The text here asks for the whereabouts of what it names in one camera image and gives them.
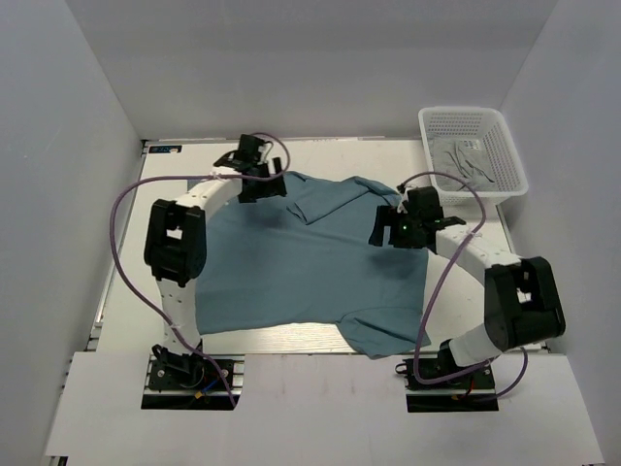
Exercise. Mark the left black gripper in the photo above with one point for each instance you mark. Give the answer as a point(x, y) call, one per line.
point(271, 188)

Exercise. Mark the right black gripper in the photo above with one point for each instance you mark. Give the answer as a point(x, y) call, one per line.
point(388, 216)

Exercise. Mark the blue t-shirt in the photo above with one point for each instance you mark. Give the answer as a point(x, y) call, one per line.
point(305, 257)

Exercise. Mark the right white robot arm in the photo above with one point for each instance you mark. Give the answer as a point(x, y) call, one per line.
point(521, 303)

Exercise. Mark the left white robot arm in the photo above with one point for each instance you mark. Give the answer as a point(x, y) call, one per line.
point(176, 243)

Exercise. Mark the blue label sticker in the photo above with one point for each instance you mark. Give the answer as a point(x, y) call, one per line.
point(165, 149)

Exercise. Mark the grey t-shirt in basket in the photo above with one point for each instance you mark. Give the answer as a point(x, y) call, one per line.
point(465, 159)

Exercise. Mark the white plastic basket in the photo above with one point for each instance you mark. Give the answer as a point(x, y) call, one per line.
point(484, 124)

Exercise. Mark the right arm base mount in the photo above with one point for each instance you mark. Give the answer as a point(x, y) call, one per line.
point(473, 393)

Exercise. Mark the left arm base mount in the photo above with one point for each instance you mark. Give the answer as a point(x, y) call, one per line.
point(188, 382)

